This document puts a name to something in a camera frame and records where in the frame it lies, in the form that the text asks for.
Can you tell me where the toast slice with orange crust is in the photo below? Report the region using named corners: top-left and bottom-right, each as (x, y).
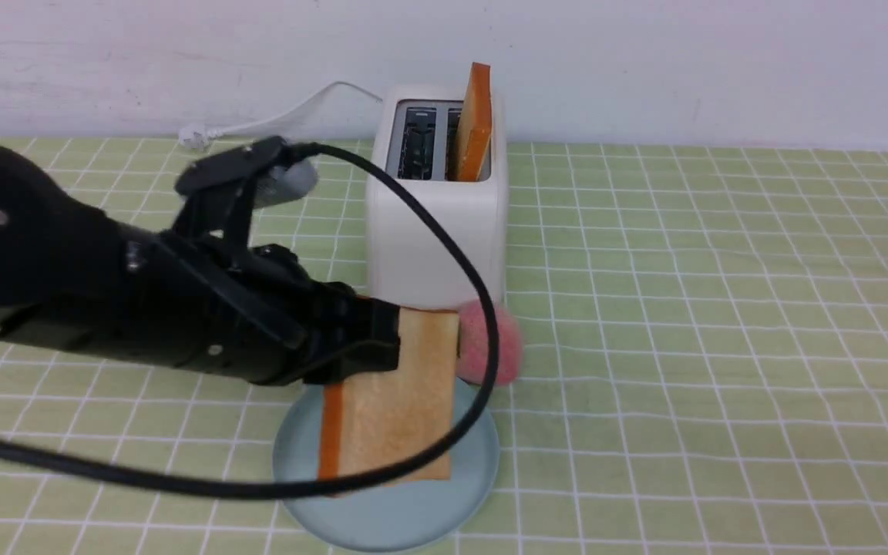
top-left (317, 309), bottom-right (459, 480)

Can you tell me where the white toaster power cord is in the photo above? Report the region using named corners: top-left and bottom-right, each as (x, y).
top-left (179, 80), bottom-right (385, 151)

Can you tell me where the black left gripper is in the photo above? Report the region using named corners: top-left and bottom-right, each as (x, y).
top-left (116, 231), bottom-right (401, 386)

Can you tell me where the light blue round plate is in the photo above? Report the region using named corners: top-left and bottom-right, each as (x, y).
top-left (274, 386), bottom-right (500, 554)

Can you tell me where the white two-slot toaster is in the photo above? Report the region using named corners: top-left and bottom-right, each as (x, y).
top-left (366, 83), bottom-right (510, 312)

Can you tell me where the green checkered tablecloth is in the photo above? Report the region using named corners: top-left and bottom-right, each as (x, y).
top-left (0, 137), bottom-right (888, 554)

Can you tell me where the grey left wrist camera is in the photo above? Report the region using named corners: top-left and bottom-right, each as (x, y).
top-left (175, 136), bottom-right (318, 210)

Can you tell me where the pink peach toy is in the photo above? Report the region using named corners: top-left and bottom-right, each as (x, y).
top-left (456, 300), bottom-right (524, 386)

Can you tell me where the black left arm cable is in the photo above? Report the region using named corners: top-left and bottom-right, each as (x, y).
top-left (0, 143), bottom-right (501, 500)

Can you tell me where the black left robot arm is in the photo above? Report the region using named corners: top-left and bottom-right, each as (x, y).
top-left (0, 136), bottom-right (401, 386)

